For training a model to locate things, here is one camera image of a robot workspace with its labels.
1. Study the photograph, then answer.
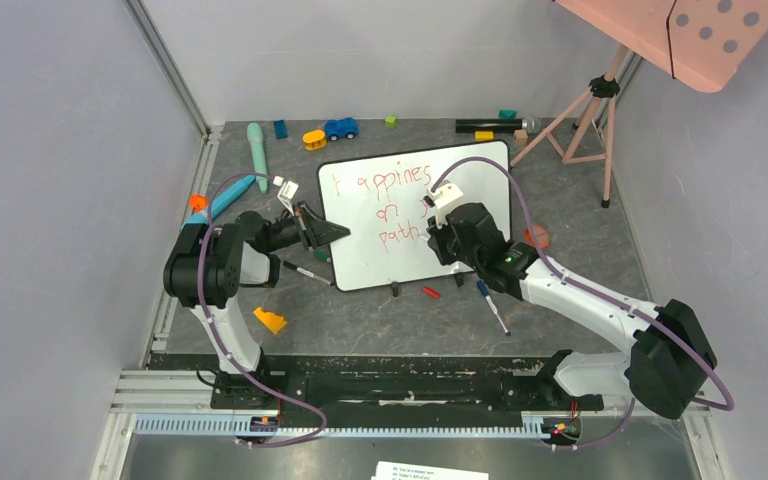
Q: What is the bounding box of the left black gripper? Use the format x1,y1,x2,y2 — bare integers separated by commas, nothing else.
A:
262,200,349,252

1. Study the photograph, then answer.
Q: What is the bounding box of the red marker cap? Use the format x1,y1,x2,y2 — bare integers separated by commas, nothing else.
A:
422,286,441,299

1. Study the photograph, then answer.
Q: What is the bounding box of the white whiteboard black frame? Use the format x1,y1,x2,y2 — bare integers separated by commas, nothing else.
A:
317,140,511,292

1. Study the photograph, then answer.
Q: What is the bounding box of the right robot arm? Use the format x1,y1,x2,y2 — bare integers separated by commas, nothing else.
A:
427,202,717,420

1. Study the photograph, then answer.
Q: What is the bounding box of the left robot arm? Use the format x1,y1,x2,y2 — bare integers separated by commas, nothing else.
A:
163,201,351,408

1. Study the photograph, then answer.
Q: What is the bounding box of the black whiteboard marker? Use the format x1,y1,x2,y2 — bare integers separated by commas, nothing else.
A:
282,260,336,287

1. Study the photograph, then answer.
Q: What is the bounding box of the blue whiteboard marker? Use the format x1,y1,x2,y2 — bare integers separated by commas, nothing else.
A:
476,280,511,336

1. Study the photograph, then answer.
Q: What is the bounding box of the orange semicircle brick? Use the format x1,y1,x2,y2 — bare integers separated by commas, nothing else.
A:
524,225,551,250

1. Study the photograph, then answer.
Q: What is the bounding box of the yellow oval toy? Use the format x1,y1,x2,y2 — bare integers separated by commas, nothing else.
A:
302,129,328,151

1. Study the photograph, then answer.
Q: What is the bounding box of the yellow stair block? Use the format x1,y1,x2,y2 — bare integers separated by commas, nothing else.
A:
253,307,287,335

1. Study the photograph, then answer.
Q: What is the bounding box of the blue toy crayon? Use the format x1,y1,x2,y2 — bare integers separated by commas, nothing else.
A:
181,175,256,229

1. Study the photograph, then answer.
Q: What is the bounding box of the blue toy car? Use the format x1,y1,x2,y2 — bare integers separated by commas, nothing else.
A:
324,117,359,142

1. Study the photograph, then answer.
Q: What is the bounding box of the tan wooden cube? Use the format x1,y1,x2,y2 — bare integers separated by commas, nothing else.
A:
512,129,529,146

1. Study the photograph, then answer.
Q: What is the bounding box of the dark blue block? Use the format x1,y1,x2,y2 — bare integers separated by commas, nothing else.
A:
273,120,289,140

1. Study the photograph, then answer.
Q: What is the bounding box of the mint toy crayon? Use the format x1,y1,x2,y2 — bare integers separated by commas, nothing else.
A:
246,122,270,193

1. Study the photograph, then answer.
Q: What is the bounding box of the orange small toy piece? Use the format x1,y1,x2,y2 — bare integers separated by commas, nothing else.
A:
188,194,208,213

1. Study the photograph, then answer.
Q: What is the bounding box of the black toy microphone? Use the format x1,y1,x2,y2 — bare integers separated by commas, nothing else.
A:
455,116,542,134

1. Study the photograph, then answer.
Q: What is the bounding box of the teal block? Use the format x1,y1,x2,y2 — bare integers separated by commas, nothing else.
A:
498,109,517,120

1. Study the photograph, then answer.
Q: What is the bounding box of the pink tripod stand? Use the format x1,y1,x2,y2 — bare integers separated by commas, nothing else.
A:
510,44,629,209

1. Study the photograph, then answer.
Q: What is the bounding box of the white printed paper sheet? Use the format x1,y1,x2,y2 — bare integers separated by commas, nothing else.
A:
371,461,489,480

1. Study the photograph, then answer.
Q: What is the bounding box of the pink perforated board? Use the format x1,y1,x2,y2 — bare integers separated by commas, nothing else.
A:
558,0,768,93

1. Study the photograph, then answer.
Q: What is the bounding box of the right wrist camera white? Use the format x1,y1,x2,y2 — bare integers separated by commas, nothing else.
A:
423,181,464,229

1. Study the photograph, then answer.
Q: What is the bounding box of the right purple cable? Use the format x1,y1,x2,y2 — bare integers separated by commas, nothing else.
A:
428,156,735,452

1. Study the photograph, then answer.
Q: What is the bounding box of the purple cable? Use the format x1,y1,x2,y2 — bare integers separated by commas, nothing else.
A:
428,156,735,452
195,173,329,450

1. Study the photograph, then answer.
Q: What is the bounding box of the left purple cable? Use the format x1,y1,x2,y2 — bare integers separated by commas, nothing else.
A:
195,173,329,450

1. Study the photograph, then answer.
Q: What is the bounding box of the white cable duct strip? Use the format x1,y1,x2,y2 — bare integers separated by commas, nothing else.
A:
132,413,558,440

